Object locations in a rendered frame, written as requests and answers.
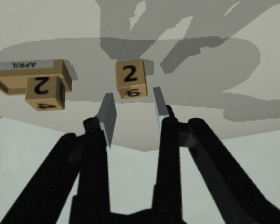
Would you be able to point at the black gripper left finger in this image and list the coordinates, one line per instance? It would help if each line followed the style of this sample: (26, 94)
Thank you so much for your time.
(43, 198)

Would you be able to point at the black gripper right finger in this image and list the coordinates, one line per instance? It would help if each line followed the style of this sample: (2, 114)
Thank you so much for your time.
(237, 198)

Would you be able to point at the tan wooden tray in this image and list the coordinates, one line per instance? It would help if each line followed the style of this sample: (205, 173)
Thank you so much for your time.
(20, 70)

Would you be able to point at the tan wooden number cube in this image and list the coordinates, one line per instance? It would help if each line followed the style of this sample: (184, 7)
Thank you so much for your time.
(131, 79)
(45, 93)

